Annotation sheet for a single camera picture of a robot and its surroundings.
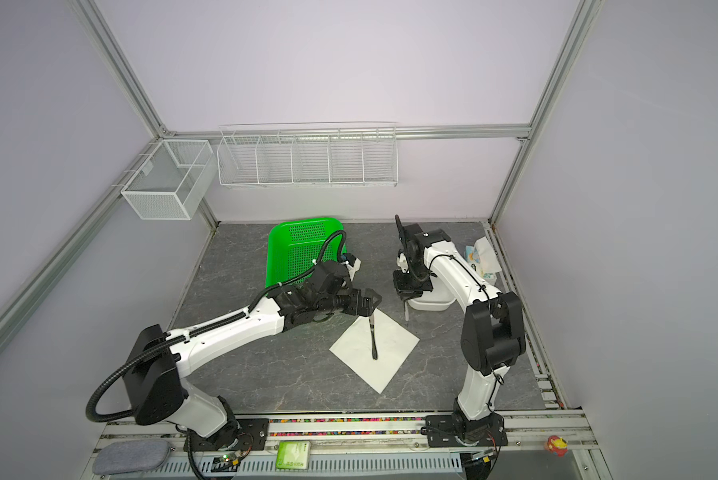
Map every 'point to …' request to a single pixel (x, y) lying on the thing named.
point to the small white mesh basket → (171, 177)
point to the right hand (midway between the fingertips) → (405, 299)
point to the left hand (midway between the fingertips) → (367, 301)
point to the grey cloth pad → (122, 456)
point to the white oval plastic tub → (440, 298)
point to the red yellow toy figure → (557, 446)
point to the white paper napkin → (393, 346)
